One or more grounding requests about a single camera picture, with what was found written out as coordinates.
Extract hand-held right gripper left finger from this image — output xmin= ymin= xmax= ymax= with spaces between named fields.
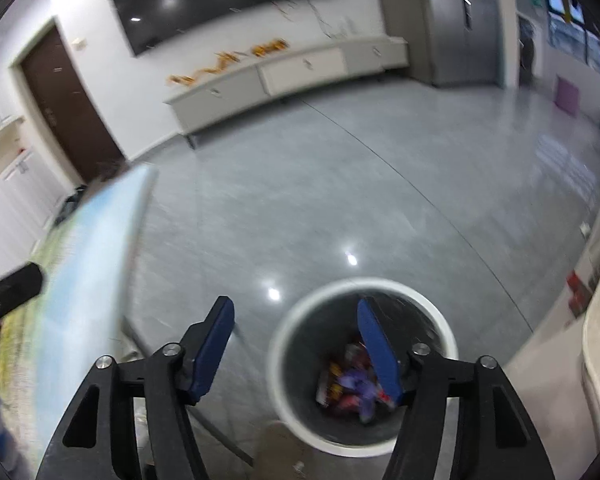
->
xmin=35 ymin=296 xmax=236 ymax=480

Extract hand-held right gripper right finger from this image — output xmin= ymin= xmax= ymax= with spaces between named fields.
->
xmin=356 ymin=297 xmax=556 ymax=480

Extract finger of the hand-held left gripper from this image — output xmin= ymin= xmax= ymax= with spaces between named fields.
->
xmin=0 ymin=264 xmax=45 ymax=321

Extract red snack packet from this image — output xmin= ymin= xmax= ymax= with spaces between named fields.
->
xmin=316 ymin=342 xmax=381 ymax=413

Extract white round waste bin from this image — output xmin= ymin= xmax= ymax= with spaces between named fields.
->
xmin=267 ymin=277 xmax=460 ymax=457

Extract landscape printed table cover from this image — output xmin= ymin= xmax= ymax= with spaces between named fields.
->
xmin=0 ymin=164 xmax=160 ymax=461

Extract dark bag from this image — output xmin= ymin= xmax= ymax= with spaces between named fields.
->
xmin=55 ymin=185 xmax=88 ymax=226

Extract brown wooden door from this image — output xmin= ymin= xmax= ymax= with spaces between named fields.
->
xmin=20 ymin=27 xmax=126 ymax=183

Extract red box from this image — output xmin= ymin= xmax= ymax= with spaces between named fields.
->
xmin=566 ymin=270 xmax=592 ymax=319

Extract low white sideboard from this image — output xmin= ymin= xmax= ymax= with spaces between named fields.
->
xmin=164 ymin=37 xmax=410 ymax=148

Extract orange garland decoration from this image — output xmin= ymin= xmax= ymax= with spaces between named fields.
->
xmin=167 ymin=39 xmax=288 ymax=86

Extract purple panel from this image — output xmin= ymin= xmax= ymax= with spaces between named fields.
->
xmin=554 ymin=75 xmax=581 ymax=116

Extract tall grey cabinet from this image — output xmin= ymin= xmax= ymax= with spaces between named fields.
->
xmin=420 ymin=0 xmax=506 ymax=87

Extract window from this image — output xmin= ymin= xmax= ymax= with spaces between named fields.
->
xmin=537 ymin=0 xmax=600 ymax=86

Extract white wall cabinets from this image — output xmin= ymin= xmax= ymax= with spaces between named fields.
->
xmin=0 ymin=115 xmax=68 ymax=276

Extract large black wall screen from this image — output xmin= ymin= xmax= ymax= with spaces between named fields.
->
xmin=104 ymin=0 xmax=338 ymax=57

